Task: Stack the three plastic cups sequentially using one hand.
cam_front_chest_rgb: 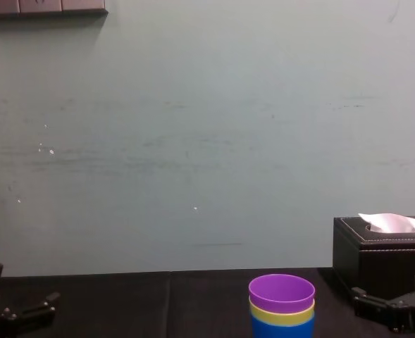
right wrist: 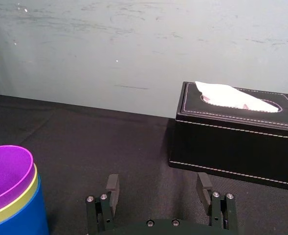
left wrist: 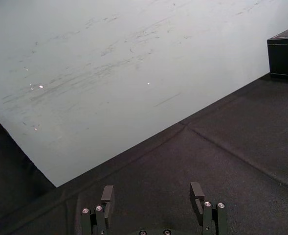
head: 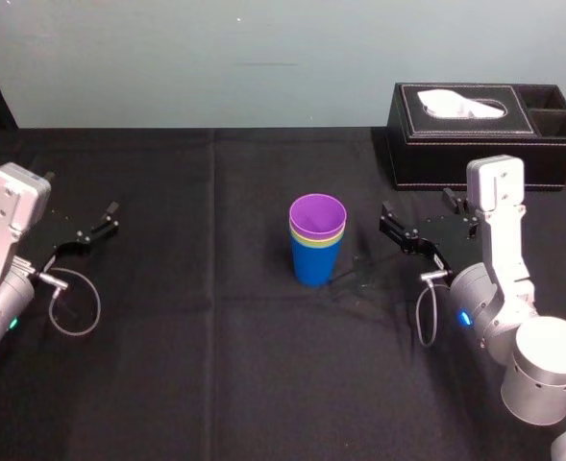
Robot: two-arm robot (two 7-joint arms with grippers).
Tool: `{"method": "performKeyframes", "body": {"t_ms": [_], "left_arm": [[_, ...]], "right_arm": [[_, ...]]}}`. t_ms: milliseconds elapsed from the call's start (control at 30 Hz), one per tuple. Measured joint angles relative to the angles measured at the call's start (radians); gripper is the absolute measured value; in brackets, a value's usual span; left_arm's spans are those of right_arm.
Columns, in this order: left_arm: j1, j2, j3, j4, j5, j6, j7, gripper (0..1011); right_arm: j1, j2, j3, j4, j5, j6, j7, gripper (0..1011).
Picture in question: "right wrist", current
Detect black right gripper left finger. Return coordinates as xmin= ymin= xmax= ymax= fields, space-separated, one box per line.
xmin=85 ymin=174 xmax=120 ymax=235

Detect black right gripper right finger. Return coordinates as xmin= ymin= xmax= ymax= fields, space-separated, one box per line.
xmin=196 ymin=172 xmax=239 ymax=231

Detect black leather tissue box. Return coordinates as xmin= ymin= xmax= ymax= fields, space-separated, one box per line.
xmin=168 ymin=81 xmax=288 ymax=192

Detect black table cloth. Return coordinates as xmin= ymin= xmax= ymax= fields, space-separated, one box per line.
xmin=0 ymin=93 xmax=288 ymax=235

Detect yellow-green plastic cup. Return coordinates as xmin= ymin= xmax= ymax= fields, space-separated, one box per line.
xmin=0 ymin=163 xmax=39 ymax=224

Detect blue plastic cup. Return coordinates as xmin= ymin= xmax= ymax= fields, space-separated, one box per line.
xmin=0 ymin=174 xmax=50 ymax=235

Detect purple plastic cup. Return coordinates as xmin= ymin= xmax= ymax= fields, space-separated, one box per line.
xmin=0 ymin=145 xmax=34 ymax=213

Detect white tissue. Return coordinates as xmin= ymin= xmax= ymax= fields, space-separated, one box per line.
xmin=194 ymin=81 xmax=279 ymax=114

